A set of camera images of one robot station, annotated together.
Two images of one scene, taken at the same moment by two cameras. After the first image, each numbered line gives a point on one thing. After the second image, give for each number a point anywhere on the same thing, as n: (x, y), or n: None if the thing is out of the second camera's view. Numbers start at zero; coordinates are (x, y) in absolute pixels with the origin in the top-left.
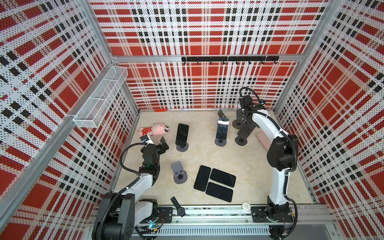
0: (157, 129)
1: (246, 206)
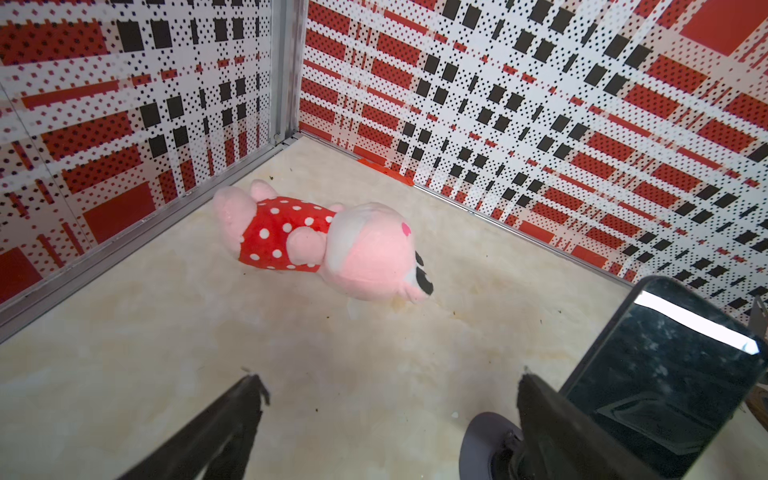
0: (366, 251)
1: None
